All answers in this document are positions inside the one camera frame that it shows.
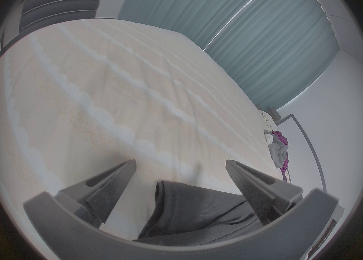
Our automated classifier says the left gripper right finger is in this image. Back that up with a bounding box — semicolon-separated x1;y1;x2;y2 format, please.
225;160;304;227

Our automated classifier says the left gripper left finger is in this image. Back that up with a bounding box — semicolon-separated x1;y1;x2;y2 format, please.
58;159;137;227

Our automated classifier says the black T-shirt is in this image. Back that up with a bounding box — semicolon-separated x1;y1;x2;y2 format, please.
133;181;263;246

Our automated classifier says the bed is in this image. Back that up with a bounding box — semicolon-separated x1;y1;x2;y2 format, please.
0;18;327;239

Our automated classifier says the grey garment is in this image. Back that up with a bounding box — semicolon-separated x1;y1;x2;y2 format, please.
268;141;289;169

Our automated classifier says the purple garment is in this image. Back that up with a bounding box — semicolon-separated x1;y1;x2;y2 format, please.
271;130;290;182

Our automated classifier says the white printed pillow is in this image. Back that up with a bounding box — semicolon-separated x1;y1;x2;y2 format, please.
257;106;277;130

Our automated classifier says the grey bedside table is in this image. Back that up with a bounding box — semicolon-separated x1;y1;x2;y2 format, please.
257;104;283;122

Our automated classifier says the blue-green curtain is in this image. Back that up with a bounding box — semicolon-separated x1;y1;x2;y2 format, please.
204;0;340;110
118;0;287;50

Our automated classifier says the black chest of drawers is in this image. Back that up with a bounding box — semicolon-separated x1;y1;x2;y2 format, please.
0;0;105;52

